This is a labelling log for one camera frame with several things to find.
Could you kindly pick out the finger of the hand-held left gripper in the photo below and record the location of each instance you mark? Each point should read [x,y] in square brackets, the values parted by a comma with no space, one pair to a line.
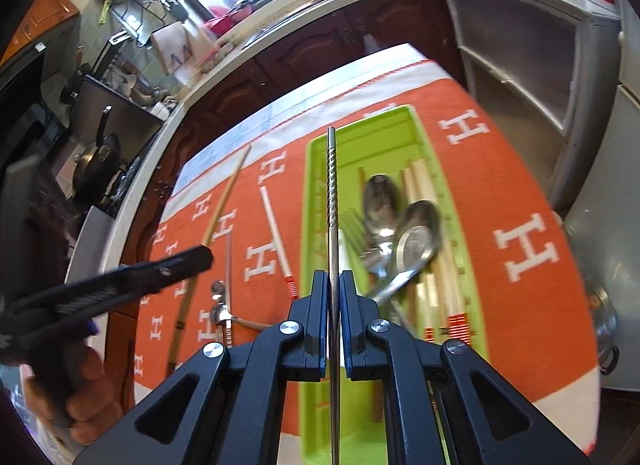
[165,272]

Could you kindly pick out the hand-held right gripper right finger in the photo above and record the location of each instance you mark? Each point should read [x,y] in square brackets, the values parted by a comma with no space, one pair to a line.
[350,330]

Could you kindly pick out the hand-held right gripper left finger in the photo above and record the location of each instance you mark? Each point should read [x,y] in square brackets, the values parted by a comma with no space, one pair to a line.
[320,330]

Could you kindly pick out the twisted steel chopstick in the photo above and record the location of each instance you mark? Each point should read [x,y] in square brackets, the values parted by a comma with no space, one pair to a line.
[228,270]
[332,195]

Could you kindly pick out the small steel spoon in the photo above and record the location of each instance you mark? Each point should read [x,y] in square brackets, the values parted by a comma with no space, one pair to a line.
[216,316]

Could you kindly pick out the white ceramic spoon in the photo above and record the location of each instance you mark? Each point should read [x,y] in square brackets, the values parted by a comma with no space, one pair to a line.
[344,252]

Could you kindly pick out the white red-striped chopstick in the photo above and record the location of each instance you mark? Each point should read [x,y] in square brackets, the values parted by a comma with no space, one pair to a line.
[279,245]
[452,295]
[429,305]
[440,295]

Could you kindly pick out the steel fork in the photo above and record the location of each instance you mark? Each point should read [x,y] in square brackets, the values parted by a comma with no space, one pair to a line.
[356,237]

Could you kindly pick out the steel soup spoon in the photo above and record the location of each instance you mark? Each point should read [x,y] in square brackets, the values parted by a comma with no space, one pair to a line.
[414,252]

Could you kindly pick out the brown wooden chopsticks pair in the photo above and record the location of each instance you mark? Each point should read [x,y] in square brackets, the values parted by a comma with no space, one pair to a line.
[231,186]

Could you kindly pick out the green plastic tray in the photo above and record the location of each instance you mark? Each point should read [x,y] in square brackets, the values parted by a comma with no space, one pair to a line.
[316,205]

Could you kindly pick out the large steel spoon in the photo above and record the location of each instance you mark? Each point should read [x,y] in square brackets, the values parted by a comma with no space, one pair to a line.
[382,202]

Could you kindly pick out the person's left hand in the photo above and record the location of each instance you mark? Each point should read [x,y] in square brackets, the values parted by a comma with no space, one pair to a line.
[95,395]

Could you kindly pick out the gas stove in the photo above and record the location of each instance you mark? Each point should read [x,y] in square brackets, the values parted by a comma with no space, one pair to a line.
[120,185]

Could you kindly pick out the white kitchen countertop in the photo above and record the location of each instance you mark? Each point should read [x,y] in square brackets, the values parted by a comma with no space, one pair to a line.
[145,170]

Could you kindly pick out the black frying pan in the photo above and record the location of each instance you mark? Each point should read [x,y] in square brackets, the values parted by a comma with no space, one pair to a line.
[95,165]

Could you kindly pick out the orange printed blanket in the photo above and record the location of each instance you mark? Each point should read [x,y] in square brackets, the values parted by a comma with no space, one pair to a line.
[500,295]

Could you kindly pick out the steel splash panel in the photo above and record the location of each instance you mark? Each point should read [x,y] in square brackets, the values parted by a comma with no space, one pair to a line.
[115,115]

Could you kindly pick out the dark wooden cabinets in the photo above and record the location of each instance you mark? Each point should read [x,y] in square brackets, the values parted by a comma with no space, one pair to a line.
[300,60]

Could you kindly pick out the steel pot lid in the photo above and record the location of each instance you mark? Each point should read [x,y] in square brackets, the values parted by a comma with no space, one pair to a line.
[602,330]

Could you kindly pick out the grey shelf unit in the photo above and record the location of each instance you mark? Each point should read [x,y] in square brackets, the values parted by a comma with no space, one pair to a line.
[575,95]

